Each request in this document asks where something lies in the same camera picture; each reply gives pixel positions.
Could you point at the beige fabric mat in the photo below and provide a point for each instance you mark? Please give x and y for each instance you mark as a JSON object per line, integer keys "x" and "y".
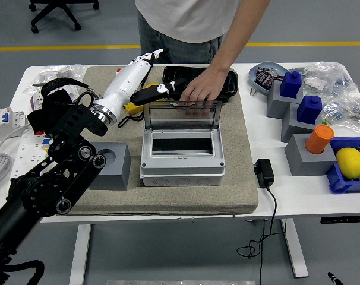
{"x": 168, "y": 199}

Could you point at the black power adapter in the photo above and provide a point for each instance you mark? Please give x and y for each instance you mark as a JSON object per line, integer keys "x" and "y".
{"x": 264, "y": 172}

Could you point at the black table control panel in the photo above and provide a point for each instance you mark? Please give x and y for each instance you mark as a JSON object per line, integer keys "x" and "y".
{"x": 344, "y": 219}

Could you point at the clear bags of small parts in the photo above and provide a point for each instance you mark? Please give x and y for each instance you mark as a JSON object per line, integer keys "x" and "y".
{"x": 70, "y": 71}

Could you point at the small green piece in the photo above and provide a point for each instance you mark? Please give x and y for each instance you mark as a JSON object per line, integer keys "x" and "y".
{"x": 325, "y": 121}

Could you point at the white circuit breaker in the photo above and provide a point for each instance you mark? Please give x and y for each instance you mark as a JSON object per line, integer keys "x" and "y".
{"x": 7, "y": 121}

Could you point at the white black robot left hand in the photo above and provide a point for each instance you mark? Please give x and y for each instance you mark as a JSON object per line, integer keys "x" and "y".
{"x": 123, "y": 83}

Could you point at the orange cylindrical battery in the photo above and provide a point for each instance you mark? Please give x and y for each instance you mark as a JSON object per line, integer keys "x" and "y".
{"x": 319, "y": 139}

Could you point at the grey block with round hole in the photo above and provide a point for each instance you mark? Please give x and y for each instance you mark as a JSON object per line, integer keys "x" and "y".
{"x": 304, "y": 163}
{"x": 117, "y": 175}

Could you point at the person's left forearm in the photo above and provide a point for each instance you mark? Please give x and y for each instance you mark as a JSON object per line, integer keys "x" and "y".
{"x": 239, "y": 35}

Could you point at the blue bottle-shaped block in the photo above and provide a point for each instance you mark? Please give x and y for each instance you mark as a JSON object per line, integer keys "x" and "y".
{"x": 309, "y": 110}
{"x": 291, "y": 84}

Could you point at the white table leg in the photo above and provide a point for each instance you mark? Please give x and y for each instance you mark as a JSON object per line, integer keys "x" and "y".
{"x": 296, "y": 252}
{"x": 80, "y": 252}

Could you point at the yellow lemon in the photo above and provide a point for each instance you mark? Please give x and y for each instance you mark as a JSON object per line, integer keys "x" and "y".
{"x": 349, "y": 161}

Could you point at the grey square holder block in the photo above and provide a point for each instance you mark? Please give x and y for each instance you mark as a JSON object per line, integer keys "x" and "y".
{"x": 290, "y": 127}
{"x": 276, "y": 104}

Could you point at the grey plastic junction box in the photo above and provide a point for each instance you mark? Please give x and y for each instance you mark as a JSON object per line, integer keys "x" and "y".
{"x": 183, "y": 169}

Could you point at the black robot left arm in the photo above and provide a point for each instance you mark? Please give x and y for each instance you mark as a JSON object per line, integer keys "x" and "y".
{"x": 49, "y": 184}

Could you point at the black cracked plastic case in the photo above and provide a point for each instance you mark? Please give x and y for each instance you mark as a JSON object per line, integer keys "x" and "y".
{"x": 180, "y": 72}

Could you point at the blue-grey shallow bowl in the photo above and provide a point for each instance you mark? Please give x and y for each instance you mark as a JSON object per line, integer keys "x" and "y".
{"x": 254, "y": 77}

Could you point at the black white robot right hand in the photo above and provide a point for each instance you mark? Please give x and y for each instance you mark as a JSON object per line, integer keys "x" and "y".
{"x": 334, "y": 278}

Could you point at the black office chair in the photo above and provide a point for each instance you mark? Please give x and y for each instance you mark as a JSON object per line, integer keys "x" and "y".
{"x": 53, "y": 12}

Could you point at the clear bags of electronic parts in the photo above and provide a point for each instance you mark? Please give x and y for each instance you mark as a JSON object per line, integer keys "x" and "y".
{"x": 340, "y": 86}

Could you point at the yellow tape measure orange label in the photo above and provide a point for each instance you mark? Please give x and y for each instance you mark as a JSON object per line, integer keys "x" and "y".
{"x": 132, "y": 108}

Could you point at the blue plastic bin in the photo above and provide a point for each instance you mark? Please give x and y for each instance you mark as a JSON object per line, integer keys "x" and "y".
{"x": 337, "y": 181}

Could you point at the person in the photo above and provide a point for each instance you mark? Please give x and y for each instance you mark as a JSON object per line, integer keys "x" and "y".
{"x": 183, "y": 17}

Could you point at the dark snack packet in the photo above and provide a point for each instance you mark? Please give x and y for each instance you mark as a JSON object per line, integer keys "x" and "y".
{"x": 263, "y": 71}
{"x": 264, "y": 80}

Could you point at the small metal screws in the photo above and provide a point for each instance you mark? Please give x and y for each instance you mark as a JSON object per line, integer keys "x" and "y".
{"x": 252, "y": 92}

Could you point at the black cloth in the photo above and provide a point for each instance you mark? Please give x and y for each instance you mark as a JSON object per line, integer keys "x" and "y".
{"x": 37, "y": 118}

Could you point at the person's left hand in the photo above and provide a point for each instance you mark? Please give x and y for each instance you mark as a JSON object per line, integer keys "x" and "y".
{"x": 206, "y": 87}

